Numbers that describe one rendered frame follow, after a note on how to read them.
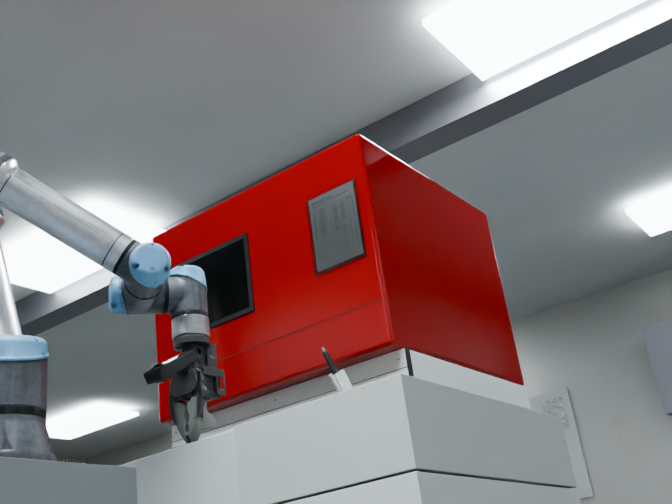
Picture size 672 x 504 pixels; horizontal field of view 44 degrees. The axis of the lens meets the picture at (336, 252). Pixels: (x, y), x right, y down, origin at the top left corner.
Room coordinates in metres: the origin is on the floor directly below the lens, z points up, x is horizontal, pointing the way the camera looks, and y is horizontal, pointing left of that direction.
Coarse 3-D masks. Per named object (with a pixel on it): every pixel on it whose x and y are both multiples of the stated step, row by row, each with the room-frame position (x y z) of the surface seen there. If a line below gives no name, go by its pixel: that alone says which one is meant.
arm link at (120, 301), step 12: (120, 288) 1.50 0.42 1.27; (168, 288) 1.53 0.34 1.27; (120, 300) 1.51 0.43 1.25; (132, 300) 1.49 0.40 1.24; (144, 300) 1.49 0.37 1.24; (156, 300) 1.53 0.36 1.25; (168, 300) 1.54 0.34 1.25; (120, 312) 1.53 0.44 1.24; (132, 312) 1.54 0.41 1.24; (144, 312) 1.55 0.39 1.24; (156, 312) 1.56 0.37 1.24
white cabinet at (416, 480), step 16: (384, 480) 1.29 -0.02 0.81; (400, 480) 1.28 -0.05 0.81; (416, 480) 1.26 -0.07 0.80; (432, 480) 1.29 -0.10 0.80; (448, 480) 1.34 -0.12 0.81; (464, 480) 1.38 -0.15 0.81; (480, 480) 1.43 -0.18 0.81; (496, 480) 1.48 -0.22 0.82; (320, 496) 1.36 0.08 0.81; (336, 496) 1.34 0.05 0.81; (352, 496) 1.33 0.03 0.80; (368, 496) 1.31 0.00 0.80; (384, 496) 1.29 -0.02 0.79; (400, 496) 1.28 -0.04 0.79; (416, 496) 1.26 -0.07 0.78; (432, 496) 1.29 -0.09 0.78; (448, 496) 1.33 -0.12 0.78; (464, 496) 1.37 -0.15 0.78; (480, 496) 1.42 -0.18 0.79; (496, 496) 1.47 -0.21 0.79; (512, 496) 1.52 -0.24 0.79; (528, 496) 1.57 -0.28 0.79; (544, 496) 1.63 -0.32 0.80; (560, 496) 1.70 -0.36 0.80; (576, 496) 1.77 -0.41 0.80
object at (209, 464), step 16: (224, 432) 1.47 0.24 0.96; (176, 448) 1.53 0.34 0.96; (192, 448) 1.51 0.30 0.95; (208, 448) 1.49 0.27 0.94; (224, 448) 1.47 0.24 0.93; (128, 464) 1.61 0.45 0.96; (144, 464) 1.58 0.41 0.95; (160, 464) 1.56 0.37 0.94; (176, 464) 1.53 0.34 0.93; (192, 464) 1.51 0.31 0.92; (208, 464) 1.49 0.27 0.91; (224, 464) 1.47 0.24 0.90; (144, 480) 1.58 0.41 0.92; (160, 480) 1.56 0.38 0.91; (176, 480) 1.54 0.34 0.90; (192, 480) 1.51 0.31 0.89; (208, 480) 1.49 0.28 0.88; (224, 480) 1.47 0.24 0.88; (144, 496) 1.58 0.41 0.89; (160, 496) 1.56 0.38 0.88; (176, 496) 1.54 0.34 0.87; (192, 496) 1.51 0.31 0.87; (208, 496) 1.49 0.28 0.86; (224, 496) 1.47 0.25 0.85
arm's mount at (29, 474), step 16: (0, 464) 1.20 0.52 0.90; (16, 464) 1.22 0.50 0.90; (32, 464) 1.24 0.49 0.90; (48, 464) 1.27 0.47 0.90; (64, 464) 1.29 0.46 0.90; (80, 464) 1.32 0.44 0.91; (96, 464) 1.34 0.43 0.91; (0, 480) 1.20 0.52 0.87; (16, 480) 1.22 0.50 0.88; (32, 480) 1.24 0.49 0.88; (48, 480) 1.27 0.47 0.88; (64, 480) 1.29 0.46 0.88; (80, 480) 1.32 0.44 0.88; (96, 480) 1.34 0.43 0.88; (112, 480) 1.37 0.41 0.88; (128, 480) 1.40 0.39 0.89; (0, 496) 1.20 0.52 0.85; (16, 496) 1.22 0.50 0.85; (32, 496) 1.24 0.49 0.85; (48, 496) 1.27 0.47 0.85; (64, 496) 1.29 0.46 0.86; (80, 496) 1.32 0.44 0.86; (96, 496) 1.34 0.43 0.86; (112, 496) 1.37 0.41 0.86; (128, 496) 1.40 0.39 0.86
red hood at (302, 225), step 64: (256, 192) 2.13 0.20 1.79; (320, 192) 2.01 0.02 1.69; (384, 192) 2.00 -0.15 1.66; (448, 192) 2.33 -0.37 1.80; (192, 256) 2.28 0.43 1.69; (256, 256) 2.15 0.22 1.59; (320, 256) 2.02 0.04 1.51; (384, 256) 1.95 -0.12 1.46; (448, 256) 2.26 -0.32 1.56; (256, 320) 2.16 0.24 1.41; (320, 320) 2.04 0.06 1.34; (384, 320) 1.94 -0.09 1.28; (448, 320) 2.19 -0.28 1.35; (256, 384) 2.17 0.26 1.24
